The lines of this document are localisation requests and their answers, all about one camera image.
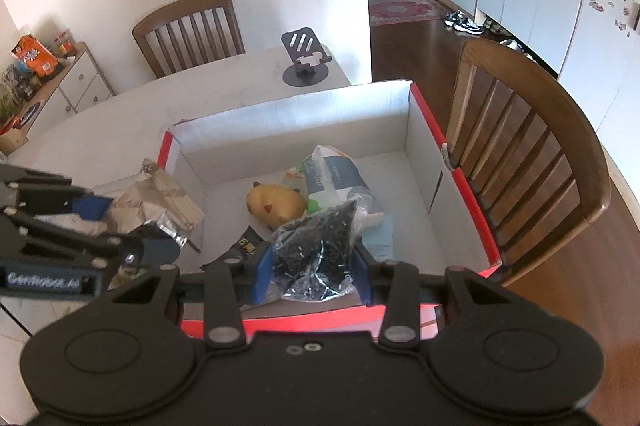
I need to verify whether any black snack packet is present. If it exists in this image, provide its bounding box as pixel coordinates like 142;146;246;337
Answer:
199;230;272;273

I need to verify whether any beige snack bag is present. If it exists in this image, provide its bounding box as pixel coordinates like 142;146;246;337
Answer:
106;158;206;253

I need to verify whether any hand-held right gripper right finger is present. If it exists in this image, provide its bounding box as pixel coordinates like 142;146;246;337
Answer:
350;249;523;350

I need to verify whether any wooden chair straight back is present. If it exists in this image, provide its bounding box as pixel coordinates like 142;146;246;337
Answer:
132;0;246;80

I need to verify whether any white marble desktop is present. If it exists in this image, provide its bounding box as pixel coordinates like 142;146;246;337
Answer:
0;44;354;338

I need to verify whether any pair of dark sneakers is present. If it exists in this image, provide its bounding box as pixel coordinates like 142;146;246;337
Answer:
444;10;484;35

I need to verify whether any orange snack bag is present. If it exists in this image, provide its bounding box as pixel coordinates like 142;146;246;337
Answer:
12;34;61;76

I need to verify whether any black round coaster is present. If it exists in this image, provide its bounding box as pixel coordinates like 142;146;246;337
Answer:
12;102;41;130

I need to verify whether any grey phone stand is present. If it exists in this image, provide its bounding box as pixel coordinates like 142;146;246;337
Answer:
280;27;332;86

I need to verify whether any red shoe box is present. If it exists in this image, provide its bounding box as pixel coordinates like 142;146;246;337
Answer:
156;79;503;339

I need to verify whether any white tissue pack grey label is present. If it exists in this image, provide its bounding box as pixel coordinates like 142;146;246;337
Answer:
301;145;386;228

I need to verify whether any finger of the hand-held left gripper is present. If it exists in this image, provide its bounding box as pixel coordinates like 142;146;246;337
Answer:
0;206;182;269
0;162;115;223

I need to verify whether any wooden tray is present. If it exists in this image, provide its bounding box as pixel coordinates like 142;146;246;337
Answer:
0;120;29;157

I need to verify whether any pale blue small packet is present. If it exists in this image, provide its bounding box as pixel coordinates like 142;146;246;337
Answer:
359;215;397;263

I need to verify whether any white sideboard wooden top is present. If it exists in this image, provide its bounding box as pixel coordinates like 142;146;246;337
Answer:
0;40;116;158

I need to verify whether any red patterned rug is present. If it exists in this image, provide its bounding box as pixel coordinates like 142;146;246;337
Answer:
368;0;451;28

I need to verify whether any wooden chair curved back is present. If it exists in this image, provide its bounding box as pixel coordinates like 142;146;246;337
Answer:
444;37;612;288

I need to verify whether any clear bag of black screws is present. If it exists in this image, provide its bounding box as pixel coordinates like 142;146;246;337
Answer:
269;200;374;303

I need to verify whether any dark jar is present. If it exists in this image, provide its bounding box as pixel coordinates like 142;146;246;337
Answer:
53;31;79;58

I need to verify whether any yellow plush toy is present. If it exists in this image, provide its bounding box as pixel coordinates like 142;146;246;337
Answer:
245;182;309;228

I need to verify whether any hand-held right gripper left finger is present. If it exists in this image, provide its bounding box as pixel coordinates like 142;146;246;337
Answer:
110;245;276;350

